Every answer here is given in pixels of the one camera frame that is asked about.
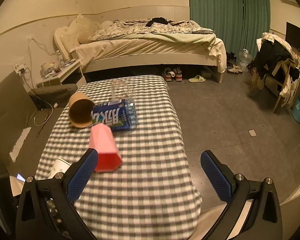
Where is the brown paper cup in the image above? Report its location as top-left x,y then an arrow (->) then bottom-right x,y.
69,92 -> 95,128

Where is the white paper cup green print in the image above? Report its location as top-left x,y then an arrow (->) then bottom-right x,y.
48,158 -> 71,179

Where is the black garment on bed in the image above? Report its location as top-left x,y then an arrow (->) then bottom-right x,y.
146,17 -> 169,27

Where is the white cable on sofa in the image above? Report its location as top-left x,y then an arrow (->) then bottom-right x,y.
33,102 -> 55,127

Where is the white nightstand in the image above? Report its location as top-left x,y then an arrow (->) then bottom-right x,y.
36,60 -> 87,88

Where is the wall power socket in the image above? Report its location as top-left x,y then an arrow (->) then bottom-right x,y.
13,63 -> 25,76

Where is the beige pillow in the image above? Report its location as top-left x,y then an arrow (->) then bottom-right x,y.
69,15 -> 100,44

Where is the grey sofa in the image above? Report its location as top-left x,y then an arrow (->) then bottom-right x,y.
0,72 -> 77,176

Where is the black television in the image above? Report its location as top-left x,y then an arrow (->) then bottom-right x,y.
285,22 -> 300,51

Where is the pink plastic cup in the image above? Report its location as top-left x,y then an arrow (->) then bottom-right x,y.
89,124 -> 122,173

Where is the blue label water bottle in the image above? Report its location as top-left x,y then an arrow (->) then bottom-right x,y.
91,79 -> 138,131

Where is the sneaker pair under bed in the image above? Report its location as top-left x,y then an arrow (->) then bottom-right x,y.
162,67 -> 183,82

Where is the checkered tablecloth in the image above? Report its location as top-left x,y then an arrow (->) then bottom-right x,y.
34,74 -> 203,240

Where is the white paper on floor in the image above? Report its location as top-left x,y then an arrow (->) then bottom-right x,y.
249,129 -> 257,137

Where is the green curtain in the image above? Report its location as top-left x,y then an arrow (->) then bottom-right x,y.
189,0 -> 270,56

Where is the large clear water jug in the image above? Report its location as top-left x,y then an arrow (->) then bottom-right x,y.
237,49 -> 252,72

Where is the wooden chair with clothes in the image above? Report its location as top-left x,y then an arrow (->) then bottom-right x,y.
250,32 -> 299,110

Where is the bed with beige sheets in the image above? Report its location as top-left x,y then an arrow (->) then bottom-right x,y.
54,18 -> 226,82

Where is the green slipper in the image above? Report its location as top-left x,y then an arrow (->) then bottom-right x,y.
188,75 -> 206,83

